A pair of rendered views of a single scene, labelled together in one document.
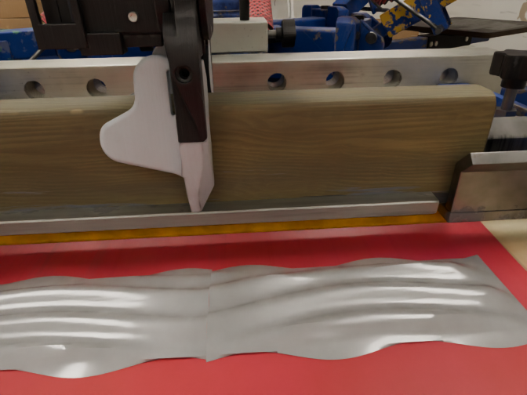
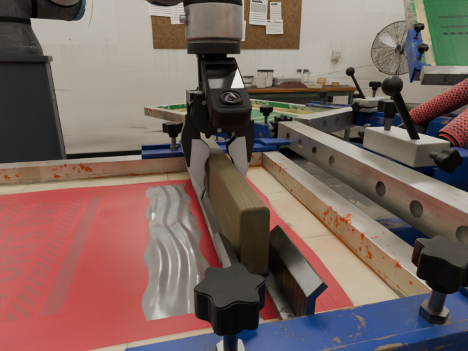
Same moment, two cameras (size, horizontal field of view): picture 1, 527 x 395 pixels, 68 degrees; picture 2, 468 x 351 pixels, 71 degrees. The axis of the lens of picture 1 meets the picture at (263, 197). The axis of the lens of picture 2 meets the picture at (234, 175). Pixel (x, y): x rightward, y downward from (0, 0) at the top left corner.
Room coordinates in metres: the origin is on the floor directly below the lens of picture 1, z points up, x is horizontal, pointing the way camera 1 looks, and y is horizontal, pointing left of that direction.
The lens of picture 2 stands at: (0.18, -0.41, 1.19)
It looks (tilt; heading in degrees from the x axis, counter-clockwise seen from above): 19 degrees down; 80
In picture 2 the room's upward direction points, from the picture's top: straight up
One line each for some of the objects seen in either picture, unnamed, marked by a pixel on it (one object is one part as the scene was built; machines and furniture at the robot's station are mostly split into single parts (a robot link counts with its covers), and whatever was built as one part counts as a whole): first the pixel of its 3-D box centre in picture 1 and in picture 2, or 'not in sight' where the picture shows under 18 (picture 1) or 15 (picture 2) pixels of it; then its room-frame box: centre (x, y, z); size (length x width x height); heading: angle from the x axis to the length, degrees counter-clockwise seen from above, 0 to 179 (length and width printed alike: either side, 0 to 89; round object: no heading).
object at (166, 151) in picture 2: not in sight; (210, 158); (0.25, 0.32, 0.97); 0.30 x 0.05 x 0.07; 4
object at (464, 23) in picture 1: (395, 45); not in sight; (1.45, -0.47, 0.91); 1.34 x 0.40 x 0.08; 124
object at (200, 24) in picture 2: not in sight; (211, 26); (0.23, 0.06, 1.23); 0.08 x 0.08 x 0.05
